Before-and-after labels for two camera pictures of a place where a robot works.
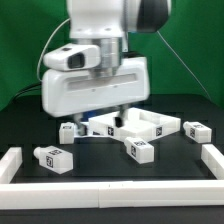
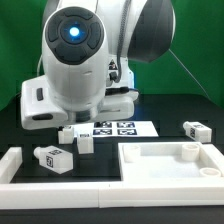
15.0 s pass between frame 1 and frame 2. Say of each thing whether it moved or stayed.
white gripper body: moved
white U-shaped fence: stayed
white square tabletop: moved
